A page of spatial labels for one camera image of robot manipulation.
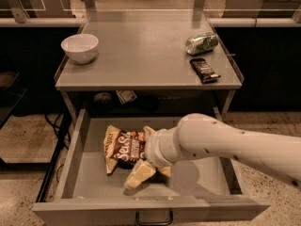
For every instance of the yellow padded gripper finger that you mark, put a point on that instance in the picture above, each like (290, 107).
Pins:
(148, 131)
(141, 172)

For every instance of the brown chip bag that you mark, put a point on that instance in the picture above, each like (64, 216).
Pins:
(126, 146)

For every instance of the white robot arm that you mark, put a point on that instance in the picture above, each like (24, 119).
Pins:
(197, 136)

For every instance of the white printed packet under counter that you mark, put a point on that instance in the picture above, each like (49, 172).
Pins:
(126, 96)

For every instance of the dark round object under counter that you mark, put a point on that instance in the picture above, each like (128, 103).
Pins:
(102, 99)

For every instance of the grey cabinet counter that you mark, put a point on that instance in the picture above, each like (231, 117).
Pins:
(145, 50)

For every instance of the grey open top drawer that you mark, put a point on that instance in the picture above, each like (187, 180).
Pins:
(205, 190)

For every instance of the black snack bar wrapper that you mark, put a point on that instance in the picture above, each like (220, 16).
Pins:
(204, 72)

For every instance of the green soda can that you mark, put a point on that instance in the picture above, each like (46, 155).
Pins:
(201, 43)

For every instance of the white ceramic bowl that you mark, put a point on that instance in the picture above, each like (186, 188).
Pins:
(81, 48)

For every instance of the black drawer handle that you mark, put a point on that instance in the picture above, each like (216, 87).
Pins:
(153, 218)

